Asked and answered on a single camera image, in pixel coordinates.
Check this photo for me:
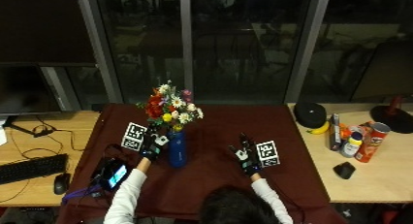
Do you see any person's left hand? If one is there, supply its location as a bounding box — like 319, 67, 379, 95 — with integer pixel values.
139, 124, 170, 162

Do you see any person's right hand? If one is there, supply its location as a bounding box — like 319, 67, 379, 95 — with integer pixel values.
226, 132, 263, 177

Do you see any white marker cube left glove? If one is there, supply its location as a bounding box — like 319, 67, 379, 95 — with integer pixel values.
119, 121, 147, 152

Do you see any white marker cube glove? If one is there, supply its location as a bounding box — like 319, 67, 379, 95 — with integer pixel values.
119, 121, 147, 152
254, 140, 280, 169

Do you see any white marker cube right glove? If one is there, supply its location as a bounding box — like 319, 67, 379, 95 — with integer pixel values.
254, 140, 280, 169

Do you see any blue vase bottle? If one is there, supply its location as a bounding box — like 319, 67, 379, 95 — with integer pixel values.
166, 130, 187, 169

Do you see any colourful flower bouquet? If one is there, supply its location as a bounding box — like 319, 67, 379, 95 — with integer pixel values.
135, 80, 205, 133

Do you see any maroon tablecloth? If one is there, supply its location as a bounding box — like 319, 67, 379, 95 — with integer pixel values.
55, 103, 351, 224

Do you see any black phone with lit screen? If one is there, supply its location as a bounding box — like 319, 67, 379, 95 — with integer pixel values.
97, 157, 130, 192

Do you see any black round cap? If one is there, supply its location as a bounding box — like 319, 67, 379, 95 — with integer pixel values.
292, 101, 327, 129

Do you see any yellow banana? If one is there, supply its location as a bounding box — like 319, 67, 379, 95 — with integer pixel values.
306, 120, 331, 136

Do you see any dark snack box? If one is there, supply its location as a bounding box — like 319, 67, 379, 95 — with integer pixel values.
327, 112, 343, 152

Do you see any orange snack packet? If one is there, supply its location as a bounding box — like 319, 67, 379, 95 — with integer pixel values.
338, 122, 356, 141

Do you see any white bottle yellow cap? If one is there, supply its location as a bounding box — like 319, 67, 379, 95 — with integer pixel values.
339, 131, 363, 159

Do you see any black angular mouse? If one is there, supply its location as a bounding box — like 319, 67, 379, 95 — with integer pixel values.
331, 161, 356, 180

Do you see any black computer mouse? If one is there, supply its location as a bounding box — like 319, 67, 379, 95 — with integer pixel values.
53, 173, 71, 196

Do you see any red chips can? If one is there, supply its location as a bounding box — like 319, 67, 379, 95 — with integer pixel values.
352, 121, 392, 164

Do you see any black keyboard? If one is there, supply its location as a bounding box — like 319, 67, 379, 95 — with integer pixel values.
0, 153, 69, 186

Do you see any black computer monitor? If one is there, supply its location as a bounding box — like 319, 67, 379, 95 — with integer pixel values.
0, 64, 63, 117

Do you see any black round base red stem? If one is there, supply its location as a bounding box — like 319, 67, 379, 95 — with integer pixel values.
368, 95, 413, 135

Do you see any white paper sheet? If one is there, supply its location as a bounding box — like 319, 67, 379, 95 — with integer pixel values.
0, 124, 9, 146

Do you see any purple strap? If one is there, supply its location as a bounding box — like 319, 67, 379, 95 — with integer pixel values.
61, 184, 101, 206

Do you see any black cable with adapter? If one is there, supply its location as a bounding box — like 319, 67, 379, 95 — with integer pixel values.
6, 114, 89, 160

